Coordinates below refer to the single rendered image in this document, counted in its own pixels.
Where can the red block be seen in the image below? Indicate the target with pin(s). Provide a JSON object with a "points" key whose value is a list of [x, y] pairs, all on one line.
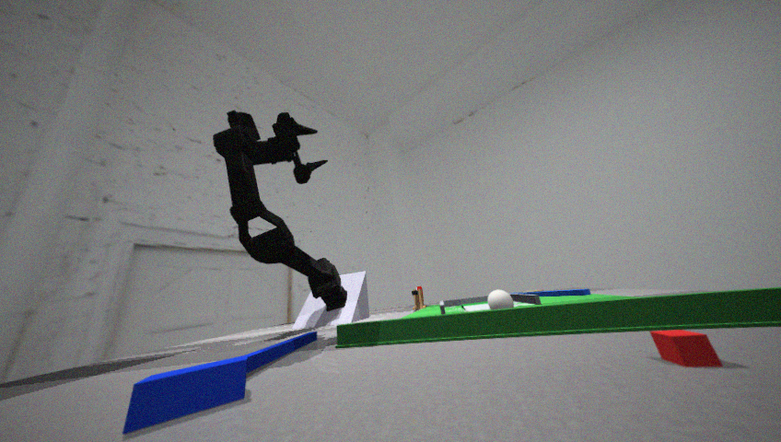
{"points": [[685, 348]]}

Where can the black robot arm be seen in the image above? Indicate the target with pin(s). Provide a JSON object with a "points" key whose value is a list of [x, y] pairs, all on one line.
{"points": [[241, 149]]}

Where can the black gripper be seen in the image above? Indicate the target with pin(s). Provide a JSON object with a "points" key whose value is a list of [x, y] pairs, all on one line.
{"points": [[302, 172]]}

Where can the white golf ball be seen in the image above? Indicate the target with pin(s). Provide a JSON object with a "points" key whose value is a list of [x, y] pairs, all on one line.
{"points": [[499, 299]]}

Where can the large green mat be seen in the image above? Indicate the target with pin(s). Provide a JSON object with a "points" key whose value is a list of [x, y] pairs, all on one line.
{"points": [[435, 310]]}

